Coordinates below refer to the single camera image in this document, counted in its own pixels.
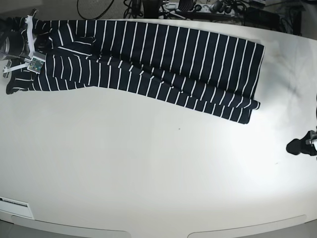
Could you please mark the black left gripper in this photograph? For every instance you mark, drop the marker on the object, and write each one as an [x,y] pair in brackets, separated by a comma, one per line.
[307,145]

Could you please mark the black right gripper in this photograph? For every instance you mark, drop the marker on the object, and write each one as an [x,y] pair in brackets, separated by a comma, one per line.
[41,39]

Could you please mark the navy white striped T-shirt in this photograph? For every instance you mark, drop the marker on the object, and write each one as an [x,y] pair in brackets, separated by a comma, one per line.
[200,70]

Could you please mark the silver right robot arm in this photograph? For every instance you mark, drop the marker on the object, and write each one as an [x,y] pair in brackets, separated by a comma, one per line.
[13,37]

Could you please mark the white power strip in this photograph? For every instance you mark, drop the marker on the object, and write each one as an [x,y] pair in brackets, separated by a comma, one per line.
[200,9]

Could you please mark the white label sticker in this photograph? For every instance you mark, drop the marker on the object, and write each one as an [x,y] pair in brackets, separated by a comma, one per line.
[16,208]

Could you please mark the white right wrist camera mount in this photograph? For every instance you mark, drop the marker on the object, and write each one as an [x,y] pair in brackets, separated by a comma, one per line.
[35,60]

